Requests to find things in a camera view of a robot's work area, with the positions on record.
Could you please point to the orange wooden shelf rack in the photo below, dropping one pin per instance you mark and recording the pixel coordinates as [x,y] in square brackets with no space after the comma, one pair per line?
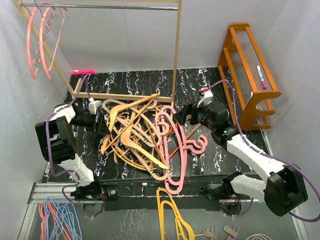
[249,104]

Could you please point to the yellow plastic hanger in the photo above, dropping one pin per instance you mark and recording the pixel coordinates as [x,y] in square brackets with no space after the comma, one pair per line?
[170,218]

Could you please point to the beige clip right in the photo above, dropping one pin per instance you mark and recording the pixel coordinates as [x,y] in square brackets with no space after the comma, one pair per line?
[232,234]

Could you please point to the pink flat plastic hanger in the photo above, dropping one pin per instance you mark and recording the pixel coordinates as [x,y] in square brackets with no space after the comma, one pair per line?
[175,147]

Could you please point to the beige flat plastic hanger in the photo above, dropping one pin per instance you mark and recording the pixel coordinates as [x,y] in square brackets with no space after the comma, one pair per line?
[121,114]

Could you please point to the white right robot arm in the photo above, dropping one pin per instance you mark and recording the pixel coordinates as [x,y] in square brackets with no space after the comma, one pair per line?
[280,186]

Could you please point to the pink curved wire hanger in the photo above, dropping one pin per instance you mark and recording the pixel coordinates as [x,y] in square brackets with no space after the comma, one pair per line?
[53,45]

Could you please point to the beige clip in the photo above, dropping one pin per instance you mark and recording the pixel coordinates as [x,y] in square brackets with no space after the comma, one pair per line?
[232,234]
[210,233]

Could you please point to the pink tape strip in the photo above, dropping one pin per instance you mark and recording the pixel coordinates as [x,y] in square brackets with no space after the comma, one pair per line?
[83,72]

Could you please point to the orange plastic curved hanger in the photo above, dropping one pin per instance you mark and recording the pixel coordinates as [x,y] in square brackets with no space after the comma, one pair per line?
[143,131]

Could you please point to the cream hanger bottom edge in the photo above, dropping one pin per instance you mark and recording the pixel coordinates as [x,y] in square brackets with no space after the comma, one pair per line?
[258,236]

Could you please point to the beige clip left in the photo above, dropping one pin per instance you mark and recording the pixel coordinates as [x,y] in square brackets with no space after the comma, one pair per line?
[210,233]

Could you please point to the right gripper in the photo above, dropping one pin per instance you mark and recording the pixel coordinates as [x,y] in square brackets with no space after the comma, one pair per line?
[193,111]

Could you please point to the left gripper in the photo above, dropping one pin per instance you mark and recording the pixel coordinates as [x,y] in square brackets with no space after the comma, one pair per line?
[103,129]

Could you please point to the pink wavy wire hanger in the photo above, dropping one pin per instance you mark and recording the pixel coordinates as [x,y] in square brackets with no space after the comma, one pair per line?
[31,40]

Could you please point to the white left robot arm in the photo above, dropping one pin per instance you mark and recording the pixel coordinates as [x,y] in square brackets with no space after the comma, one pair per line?
[59,147]

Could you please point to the wooden garment rack frame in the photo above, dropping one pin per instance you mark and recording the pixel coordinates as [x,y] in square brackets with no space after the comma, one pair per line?
[76,92]

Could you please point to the pink white marker pen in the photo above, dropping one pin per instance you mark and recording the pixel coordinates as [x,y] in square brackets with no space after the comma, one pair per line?
[263,84]

